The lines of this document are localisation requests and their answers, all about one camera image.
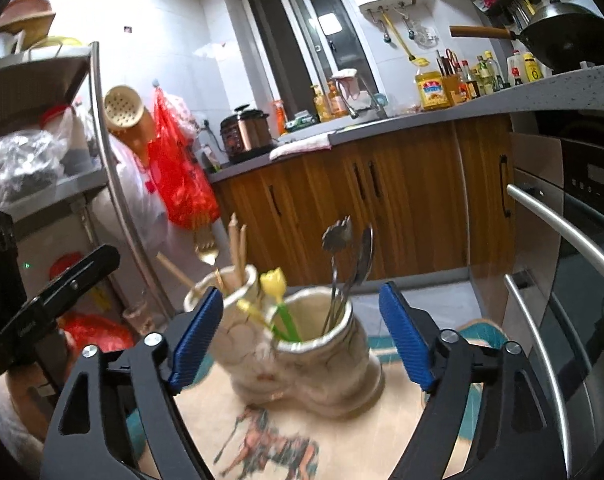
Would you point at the wooden chopstick on mat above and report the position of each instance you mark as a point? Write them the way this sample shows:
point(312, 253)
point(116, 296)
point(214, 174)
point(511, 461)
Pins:
point(179, 274)

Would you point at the wooden lower kitchen cabinets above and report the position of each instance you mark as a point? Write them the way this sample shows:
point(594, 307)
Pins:
point(433, 195)

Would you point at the silver metal spoon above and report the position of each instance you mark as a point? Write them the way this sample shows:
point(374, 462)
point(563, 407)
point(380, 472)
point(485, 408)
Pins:
point(362, 268)

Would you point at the white pitcher by sink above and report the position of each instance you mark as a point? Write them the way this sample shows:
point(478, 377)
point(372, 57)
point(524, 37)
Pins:
point(356, 95)

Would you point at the metal storage rack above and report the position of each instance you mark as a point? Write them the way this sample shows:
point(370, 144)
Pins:
point(43, 177)

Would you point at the person's left hand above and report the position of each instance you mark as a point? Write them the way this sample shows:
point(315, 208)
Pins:
point(26, 388)

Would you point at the wooden chopstick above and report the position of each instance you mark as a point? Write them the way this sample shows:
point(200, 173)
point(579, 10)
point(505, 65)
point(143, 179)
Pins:
point(234, 240)
point(242, 253)
point(179, 274)

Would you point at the red bag on lower shelf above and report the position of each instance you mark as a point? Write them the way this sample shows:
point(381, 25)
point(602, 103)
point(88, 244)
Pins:
point(93, 320)

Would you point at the pink white dish towel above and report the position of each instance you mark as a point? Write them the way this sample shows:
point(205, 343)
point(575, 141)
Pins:
point(320, 142)

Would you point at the silver metal fork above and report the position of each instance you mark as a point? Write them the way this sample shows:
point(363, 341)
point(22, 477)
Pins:
point(335, 239)

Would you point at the built-in oven with steel handle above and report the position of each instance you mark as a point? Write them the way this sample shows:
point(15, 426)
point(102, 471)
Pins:
point(556, 287)

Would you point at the cream ceramic double utensil holder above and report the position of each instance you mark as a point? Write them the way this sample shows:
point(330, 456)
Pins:
point(333, 374)

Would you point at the electric pressure cooker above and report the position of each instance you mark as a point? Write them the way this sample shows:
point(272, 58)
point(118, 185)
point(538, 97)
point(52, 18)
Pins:
point(245, 134)

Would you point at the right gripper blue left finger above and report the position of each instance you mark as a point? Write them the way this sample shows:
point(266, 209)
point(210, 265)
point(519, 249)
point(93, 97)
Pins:
point(189, 336)

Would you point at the wooden knife block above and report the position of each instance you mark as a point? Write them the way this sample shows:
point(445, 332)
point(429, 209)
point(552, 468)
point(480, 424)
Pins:
point(454, 87)

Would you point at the yellow perforated ladle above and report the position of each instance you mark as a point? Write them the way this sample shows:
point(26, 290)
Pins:
point(129, 121)

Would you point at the yellow green plastic fork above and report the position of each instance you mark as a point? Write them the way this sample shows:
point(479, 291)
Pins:
point(257, 316)

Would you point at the kitchen window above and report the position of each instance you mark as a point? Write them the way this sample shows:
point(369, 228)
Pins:
point(301, 43)

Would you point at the beige teal printed table mat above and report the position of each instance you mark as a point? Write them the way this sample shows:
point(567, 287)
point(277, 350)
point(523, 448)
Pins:
point(366, 445)

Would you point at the yellow plastic spoon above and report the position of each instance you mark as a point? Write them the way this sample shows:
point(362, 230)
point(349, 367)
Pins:
point(279, 302)

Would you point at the yellow cooking oil jug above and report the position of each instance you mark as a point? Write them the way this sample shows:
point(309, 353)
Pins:
point(431, 90)

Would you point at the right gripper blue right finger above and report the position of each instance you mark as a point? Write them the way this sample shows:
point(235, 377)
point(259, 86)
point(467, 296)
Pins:
point(412, 331)

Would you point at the red plastic bag hanging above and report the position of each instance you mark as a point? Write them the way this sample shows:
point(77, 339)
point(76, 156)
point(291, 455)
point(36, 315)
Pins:
point(182, 185)

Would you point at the black wok with lid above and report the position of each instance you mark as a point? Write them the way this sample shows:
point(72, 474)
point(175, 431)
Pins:
point(561, 35)

